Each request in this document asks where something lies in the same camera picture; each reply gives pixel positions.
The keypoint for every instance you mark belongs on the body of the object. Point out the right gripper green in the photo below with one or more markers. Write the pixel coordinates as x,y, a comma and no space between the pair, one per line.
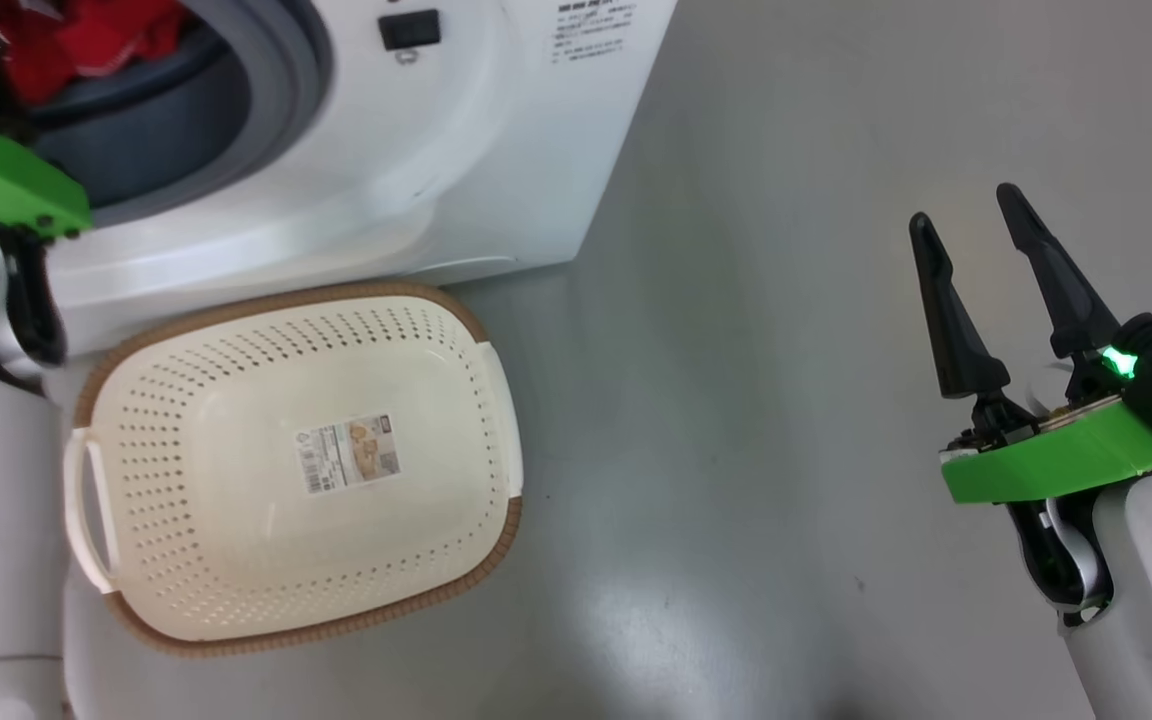
1046,465

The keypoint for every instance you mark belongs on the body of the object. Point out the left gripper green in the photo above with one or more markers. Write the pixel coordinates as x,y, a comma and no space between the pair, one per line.
6,180

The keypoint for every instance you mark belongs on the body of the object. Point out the red basketball jersey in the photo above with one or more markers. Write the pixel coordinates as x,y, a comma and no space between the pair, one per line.
96,40

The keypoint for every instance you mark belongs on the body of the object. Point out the white front-load washing machine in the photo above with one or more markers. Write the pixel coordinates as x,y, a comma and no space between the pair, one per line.
386,150

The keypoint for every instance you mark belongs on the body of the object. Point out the cream perforated laundry basket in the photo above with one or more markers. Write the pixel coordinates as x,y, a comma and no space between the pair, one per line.
266,560

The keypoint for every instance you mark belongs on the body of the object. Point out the paper sticker with barcode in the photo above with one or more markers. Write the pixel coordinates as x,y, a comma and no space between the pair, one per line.
348,454

